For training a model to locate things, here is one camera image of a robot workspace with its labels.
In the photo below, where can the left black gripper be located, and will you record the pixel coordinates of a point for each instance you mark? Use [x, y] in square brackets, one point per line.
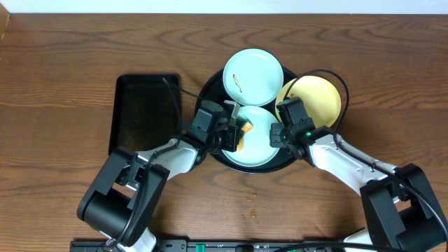
[233, 136]

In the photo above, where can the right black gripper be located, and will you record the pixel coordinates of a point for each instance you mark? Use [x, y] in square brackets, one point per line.
[276, 140]

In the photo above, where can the green and yellow sponge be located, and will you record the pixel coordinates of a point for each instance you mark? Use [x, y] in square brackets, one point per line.
[245, 126]

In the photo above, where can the yellow plate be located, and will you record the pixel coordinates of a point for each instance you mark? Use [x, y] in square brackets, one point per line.
[321, 98]

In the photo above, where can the light blue plate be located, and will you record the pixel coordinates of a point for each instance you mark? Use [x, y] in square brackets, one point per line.
[257, 150]
[253, 77]

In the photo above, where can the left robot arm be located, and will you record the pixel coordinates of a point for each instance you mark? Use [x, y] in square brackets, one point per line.
[122, 198]

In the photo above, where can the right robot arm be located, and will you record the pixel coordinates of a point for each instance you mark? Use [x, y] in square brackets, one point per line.
[401, 209]

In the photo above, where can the black rectangular tray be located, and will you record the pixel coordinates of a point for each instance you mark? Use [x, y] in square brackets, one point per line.
[145, 111]

